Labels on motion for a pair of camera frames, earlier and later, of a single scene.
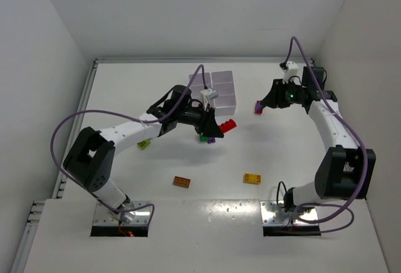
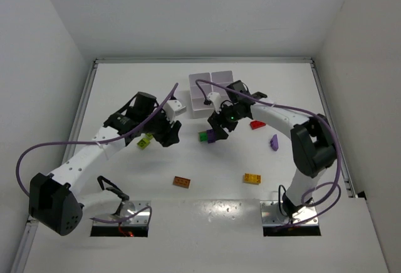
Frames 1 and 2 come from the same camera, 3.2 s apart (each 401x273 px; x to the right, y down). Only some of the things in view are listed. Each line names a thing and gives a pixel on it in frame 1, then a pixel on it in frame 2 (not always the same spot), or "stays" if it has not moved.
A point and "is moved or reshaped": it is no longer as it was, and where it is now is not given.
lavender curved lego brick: [258, 106] is moved or reshaped
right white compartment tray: [223, 83] stays
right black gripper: [278, 94] -> [222, 123]
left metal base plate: [141, 216] stays
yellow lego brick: [252, 178] stays
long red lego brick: [260, 111] is moved or reshaped
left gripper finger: [211, 128] -> [170, 135]
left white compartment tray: [198, 84] stays
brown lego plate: [182, 181] stays
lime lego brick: [143, 144] stays
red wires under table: [126, 234] stays
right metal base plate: [273, 213] stays
